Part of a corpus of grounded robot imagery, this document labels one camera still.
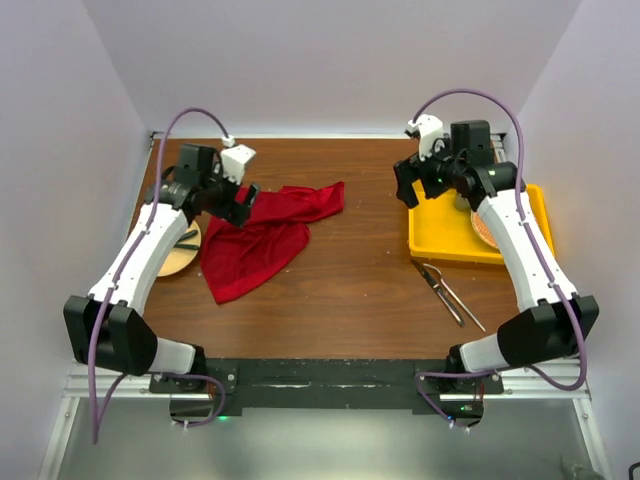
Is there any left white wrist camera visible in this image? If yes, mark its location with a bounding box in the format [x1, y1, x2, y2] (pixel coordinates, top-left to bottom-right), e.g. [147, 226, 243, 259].
[220, 136, 256, 185]

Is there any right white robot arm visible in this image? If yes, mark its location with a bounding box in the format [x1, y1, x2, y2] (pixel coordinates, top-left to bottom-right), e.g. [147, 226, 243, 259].
[394, 115, 599, 393]

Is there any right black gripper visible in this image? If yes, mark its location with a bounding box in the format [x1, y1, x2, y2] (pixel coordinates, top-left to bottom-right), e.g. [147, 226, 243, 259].
[394, 134, 464, 209]

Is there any yellow plastic tray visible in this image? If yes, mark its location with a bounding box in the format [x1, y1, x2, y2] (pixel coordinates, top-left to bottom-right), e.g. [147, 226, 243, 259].
[408, 185, 560, 272]

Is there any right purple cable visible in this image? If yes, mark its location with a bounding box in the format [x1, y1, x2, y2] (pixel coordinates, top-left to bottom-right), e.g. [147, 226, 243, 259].
[408, 88, 589, 431]

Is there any red cloth napkin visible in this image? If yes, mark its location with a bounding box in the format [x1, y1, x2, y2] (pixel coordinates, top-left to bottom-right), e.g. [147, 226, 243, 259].
[200, 181, 345, 305]

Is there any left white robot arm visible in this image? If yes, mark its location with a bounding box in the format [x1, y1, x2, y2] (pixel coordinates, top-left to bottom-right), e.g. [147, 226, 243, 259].
[63, 144, 259, 392]

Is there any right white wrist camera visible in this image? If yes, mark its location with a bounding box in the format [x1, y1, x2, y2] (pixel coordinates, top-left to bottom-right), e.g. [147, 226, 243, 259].
[405, 114, 444, 161]

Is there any silver knife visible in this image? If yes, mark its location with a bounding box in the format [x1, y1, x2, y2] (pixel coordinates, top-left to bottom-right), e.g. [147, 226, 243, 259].
[411, 259, 465, 327]

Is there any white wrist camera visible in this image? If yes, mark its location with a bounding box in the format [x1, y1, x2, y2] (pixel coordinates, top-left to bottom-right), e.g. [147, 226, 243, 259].
[405, 114, 444, 161]
[220, 136, 256, 185]

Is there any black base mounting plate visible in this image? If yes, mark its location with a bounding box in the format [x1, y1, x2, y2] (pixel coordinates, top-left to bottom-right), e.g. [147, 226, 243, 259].
[149, 358, 504, 425]

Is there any silver fork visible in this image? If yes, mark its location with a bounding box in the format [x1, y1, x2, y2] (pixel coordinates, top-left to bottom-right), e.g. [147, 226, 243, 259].
[422, 263, 487, 333]

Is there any round wooden plate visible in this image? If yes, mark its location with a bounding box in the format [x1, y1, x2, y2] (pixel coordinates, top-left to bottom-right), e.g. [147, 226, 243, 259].
[157, 221, 202, 277]

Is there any orange woven coaster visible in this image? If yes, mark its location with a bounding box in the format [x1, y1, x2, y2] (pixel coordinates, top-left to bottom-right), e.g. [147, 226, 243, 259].
[470, 212, 499, 250]

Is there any white cup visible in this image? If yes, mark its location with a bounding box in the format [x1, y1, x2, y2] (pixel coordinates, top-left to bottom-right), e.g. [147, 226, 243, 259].
[454, 193, 471, 212]

